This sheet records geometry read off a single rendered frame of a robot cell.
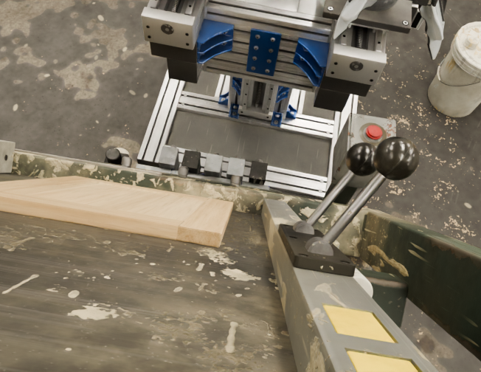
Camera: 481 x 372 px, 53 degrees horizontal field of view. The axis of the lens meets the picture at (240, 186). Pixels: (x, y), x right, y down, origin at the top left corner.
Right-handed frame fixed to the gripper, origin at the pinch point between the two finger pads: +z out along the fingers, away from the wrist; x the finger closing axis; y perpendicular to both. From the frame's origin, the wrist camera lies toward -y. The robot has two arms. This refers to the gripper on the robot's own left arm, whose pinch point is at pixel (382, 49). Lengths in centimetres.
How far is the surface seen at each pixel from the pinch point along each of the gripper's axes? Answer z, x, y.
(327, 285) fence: 3, -7, 50
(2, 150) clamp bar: 40, -71, -8
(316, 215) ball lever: 10.3, -6.8, 31.5
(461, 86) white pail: 52, 66, -146
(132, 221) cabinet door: 20.0, -28.8, 28.2
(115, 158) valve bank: 49, -52, -27
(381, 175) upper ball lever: -0.7, -3.6, 38.7
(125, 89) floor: 82, -88, -133
